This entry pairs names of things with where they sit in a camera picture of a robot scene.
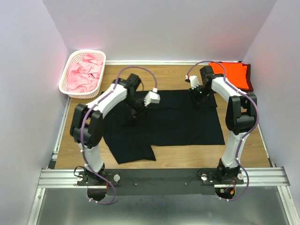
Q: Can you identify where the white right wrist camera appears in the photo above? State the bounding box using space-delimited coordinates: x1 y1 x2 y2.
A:
188 75 200 89

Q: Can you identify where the maroon folded t-shirt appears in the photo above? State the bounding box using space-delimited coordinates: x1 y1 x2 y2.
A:
232 63 254 92

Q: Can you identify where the black t-shirt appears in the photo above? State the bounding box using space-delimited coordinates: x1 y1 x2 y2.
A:
103 90 225 164

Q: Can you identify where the aluminium front rail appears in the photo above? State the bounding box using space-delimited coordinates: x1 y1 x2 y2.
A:
37 167 290 188

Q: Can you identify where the orange folded t-shirt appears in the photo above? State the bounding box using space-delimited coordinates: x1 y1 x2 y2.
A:
220 62 254 92

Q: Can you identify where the aluminium back rail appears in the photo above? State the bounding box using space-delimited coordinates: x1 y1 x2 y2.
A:
105 60 242 66

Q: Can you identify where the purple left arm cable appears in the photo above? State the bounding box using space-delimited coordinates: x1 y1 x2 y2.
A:
81 67 158 204

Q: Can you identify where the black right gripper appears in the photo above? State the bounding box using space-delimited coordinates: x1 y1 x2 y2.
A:
186 85 212 108

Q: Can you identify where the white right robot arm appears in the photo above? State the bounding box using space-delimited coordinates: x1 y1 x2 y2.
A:
185 66 259 184

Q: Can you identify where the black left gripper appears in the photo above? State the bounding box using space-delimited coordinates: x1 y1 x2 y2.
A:
123 94 151 124

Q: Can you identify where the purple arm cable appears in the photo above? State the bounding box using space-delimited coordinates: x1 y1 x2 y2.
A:
81 67 158 204
185 61 260 203

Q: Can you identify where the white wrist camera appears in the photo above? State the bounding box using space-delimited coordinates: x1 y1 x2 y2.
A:
144 91 160 106
188 75 200 89

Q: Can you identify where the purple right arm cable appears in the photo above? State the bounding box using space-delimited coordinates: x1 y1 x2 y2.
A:
185 61 260 203

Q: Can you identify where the pink plastic laundry basket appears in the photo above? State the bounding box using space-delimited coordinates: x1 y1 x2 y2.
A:
59 50 106 99

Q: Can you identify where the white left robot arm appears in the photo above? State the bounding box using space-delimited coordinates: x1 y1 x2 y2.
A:
70 74 160 185

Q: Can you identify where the pink crumpled t-shirt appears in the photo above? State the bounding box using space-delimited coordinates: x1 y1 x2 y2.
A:
67 54 104 93

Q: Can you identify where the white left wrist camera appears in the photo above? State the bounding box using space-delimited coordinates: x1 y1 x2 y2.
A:
144 91 160 106

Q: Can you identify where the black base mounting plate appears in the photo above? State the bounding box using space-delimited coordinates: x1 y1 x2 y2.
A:
73 168 244 197

